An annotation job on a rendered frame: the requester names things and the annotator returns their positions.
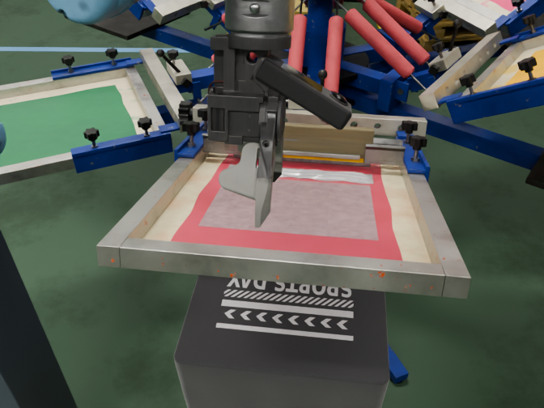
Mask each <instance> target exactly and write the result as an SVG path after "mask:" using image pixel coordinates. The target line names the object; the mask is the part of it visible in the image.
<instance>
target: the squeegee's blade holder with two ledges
mask: <svg viewBox="0 0 544 408"><path fill-rule="evenodd" d="M283 154H284V155H298V156H311V157H323V158H335V159H358V160H359V158H360V155H353V154H341V153H329V152H316V151H293V150H283Z"/></svg>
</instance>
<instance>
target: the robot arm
mask: <svg viewBox="0 0 544 408"><path fill-rule="evenodd" d="M48 1H49V3H50V4H51V5H52V7H53V8H54V9H55V10H56V11H57V12H59V13H62V14H63V15H65V16H66V17H68V19H69V20H70V21H72V22H75V23H79V24H85V25H89V24H95V23H99V22H101V21H103V20H106V19H111V18H113V17H116V16H118V15H121V14H122V13H124V12H125V11H127V10H128V9H130V8H131V7H132V5H133V4H135V3H136V2H138V1H140V0H48ZM294 17H295V0H225V28H226V29H227V30H228V31H231V32H230V34H216V35H215V36H211V37H210V49H211V50H214V81H213V82H212V83H213V84H214V86H213V87H212V83H210V84H209V87H208V95H207V112H208V140H209V141H216V142H224V144H231V145H238V146H237V149H238V151H239V152H240V153H241V157H240V162H239V163H238V164H237V165H235V166H232V167H230V168H226V169H224V170H223V171H222V172H221V173H220V174H219V184H220V186H221V187H222V188H223V189H225V190H228V191H231V192H233V193H237V194H239V195H242V196H245V197H247V198H251V199H253V200H255V227H260V226H261V225H262V224H263V222H264V221H265V219H266V217H267V216H268V215H269V213H270V206H271V196H272V188H273V182H275V181H276V180H277V179H278V178H279V177H280V176H281V175H282V171H283V132H284V127H285V118H286V97H287V98H288V99H289V100H291V101H293V102H294V103H296V104H298V105H299V106H300V107H302V108H304V109H306V110H307V111H309V112H310V113H312V114H313V115H315V116H317V117H318V118H319V119H320V120H321V121H322V122H323V123H325V124H326V125H331V126H333V127H334V128H336V129H337V130H342V129H343V128H344V127H345V126H346V124H347V122H348V121H349V120H350V119H351V116H352V111H351V104H350V103H348V102H347V101H346V99H345V97H344V96H342V95H341V94H339V93H337V92H331V91H330V90H328V89H327V88H325V87H323V86H321V85H320V84H319V83H317V82H315V81H314V80H312V79H311V78H309V77H308V76H306V75H305V74H303V73H301V72H299V71H298V70H297V69H295V68H293V67H292V66H290V65H288V64H287V63H286V62H284V61H282V60H281V59H279V58H277V57H275V56H274V55H273V54H271V50H284V49H290V48H291V35H289V34H288V33H289V32H292V31H293V30H294ZM250 53H255V54H256V55H257V61H254V60H253V59H252V58H251V57H250ZM216 94H217V95H216ZM257 159H259V160H258V167H257Z"/></svg>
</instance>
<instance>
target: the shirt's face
mask: <svg viewBox="0 0 544 408"><path fill-rule="evenodd" d="M227 279H228V278H224V277H215V276H206V275H200V278H199V280H198V285H197V288H196V291H195V294H194V297H193V302H192V304H191V308H190V310H189V315H188V318H187V321H186V324H185V328H184V332H183V334H182V337H181V342H180V345H179V348H178V351H177V353H176V355H177V357H178V358H179V359H184V360H193V361H200V362H208V363H223V364H231V365H239V366H247V367H255V368H269V369H278V370H285V371H293V372H308V373H316V374H324V375H332V376H347V377H354V378H363V379H370V380H384V379H385V378H386V376H387V371H386V354H385V322H384V305H383V291H369V290H360V289H354V311H353V342H340V341H332V340H323V339H315V338H299V337H291V336H282V335H274V334H259V333H250V332H241V331H233V330H225V329H216V324H217V320H218V317H219V311H220V308H221V304H222V301H223V295H224V292H225V288H226V285H227Z"/></svg>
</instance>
